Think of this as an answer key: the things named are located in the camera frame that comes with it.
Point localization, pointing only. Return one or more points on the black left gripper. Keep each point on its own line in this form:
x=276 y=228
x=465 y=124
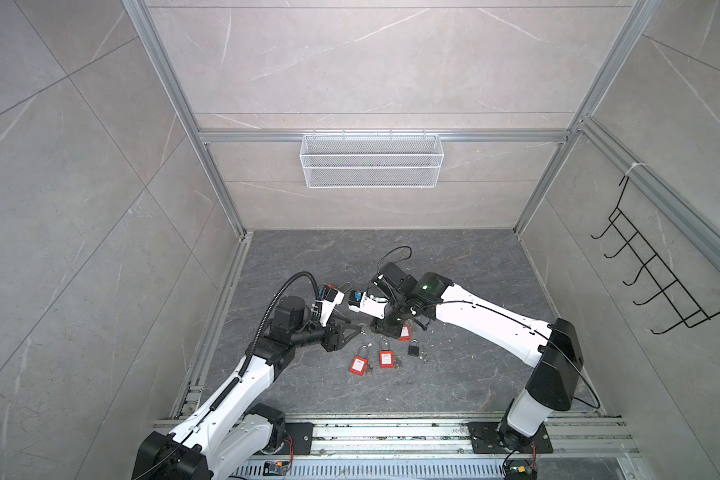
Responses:
x=334 y=343

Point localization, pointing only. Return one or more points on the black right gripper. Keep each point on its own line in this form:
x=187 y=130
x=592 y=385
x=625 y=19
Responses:
x=379 y=325

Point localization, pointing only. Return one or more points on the red padlock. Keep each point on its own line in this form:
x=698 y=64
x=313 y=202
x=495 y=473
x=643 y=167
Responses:
x=405 y=334
x=387 y=356
x=360 y=364

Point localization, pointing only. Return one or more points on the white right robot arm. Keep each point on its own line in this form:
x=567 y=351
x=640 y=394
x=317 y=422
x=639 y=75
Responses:
x=552 y=350

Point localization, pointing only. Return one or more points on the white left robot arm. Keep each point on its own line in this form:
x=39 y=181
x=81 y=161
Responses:
x=231 y=425

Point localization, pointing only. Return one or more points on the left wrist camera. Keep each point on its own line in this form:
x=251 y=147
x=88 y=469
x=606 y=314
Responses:
x=329 y=297

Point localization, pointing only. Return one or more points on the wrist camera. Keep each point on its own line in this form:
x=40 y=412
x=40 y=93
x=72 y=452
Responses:
x=329 y=297
x=368 y=304

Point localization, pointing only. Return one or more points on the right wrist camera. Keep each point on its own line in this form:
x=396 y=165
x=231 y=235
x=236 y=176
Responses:
x=368 y=304

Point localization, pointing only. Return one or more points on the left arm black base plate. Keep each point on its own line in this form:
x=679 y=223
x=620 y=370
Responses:
x=301 y=433

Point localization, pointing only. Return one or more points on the slotted cable duct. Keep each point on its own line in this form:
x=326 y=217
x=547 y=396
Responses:
x=377 y=469

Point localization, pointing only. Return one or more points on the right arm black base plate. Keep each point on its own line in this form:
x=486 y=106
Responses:
x=496 y=437

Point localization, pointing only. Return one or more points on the aluminium frame left rail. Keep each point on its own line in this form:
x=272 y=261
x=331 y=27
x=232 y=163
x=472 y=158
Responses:
x=190 y=392

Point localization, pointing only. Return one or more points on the white wire mesh basket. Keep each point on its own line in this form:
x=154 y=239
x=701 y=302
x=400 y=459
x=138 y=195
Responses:
x=383 y=160

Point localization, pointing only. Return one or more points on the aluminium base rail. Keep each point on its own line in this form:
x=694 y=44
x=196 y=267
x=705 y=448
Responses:
x=572 y=435

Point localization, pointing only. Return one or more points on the black wire hook rack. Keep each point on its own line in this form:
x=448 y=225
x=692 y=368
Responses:
x=652 y=266

